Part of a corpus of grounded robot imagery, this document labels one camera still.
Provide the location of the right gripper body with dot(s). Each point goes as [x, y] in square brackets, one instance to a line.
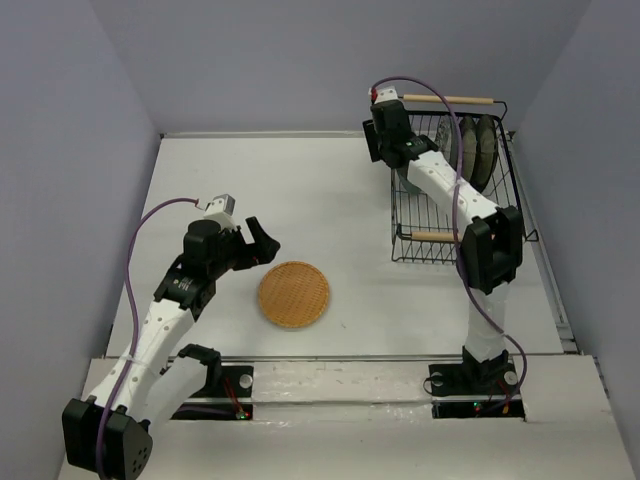
[382, 147]

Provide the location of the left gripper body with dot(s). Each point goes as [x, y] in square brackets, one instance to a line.
[232, 251]

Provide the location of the teal plate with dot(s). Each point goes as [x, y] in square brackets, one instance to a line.
[408, 186]

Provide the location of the blue floral plate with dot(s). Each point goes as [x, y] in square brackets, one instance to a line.
[445, 138]

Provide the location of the woven bamboo plate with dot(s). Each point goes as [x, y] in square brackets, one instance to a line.
[293, 294]

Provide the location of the small black striped plate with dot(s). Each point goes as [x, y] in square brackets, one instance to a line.
[469, 146]

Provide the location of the black wire dish rack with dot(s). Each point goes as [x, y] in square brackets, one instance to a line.
[421, 230]

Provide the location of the large black striped plate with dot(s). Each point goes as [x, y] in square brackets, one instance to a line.
[486, 152]

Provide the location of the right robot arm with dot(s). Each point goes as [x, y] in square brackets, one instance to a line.
[487, 239]

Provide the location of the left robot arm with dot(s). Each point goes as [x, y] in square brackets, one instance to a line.
[110, 432]

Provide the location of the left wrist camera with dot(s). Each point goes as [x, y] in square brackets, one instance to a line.
[220, 210]

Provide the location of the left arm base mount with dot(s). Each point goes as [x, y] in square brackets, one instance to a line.
[229, 399]

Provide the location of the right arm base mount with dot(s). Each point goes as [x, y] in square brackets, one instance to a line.
[475, 395]

